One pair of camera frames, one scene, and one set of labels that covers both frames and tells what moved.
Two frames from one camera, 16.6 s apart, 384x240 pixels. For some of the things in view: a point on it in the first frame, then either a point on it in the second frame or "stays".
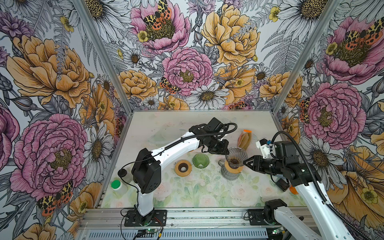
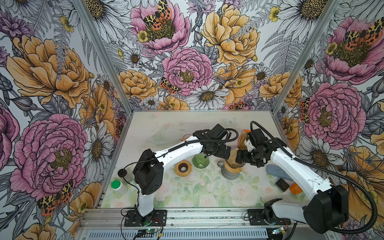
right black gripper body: [268, 166] → [253, 157]
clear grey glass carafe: [225, 173] stays
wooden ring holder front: [232, 170] stays
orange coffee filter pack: [244, 139] stays
